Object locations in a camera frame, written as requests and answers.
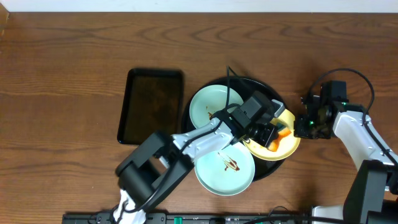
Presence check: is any mint plate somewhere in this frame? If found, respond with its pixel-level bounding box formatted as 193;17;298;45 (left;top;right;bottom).
195;142;255;196
189;85;228;129

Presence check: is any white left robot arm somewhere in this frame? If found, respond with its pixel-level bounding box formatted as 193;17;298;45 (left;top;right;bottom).
113;106;281;223

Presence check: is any black round tray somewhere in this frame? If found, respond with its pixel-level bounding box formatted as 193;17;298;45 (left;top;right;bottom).
180;77;287;182

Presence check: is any yellow plate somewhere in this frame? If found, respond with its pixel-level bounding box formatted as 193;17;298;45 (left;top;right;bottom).
243;109;300;161

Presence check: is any orange green scrubbing sponge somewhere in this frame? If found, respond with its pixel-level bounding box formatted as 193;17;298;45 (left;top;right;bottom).
267;123;292;152

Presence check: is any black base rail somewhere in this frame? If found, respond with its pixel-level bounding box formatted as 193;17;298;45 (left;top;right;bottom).
62;212;315;224

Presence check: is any black rectangular tray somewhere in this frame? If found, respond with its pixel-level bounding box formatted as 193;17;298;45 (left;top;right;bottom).
117;68;184;145

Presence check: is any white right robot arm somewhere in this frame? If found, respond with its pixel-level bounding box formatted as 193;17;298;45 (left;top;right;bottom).
294;93;397;223

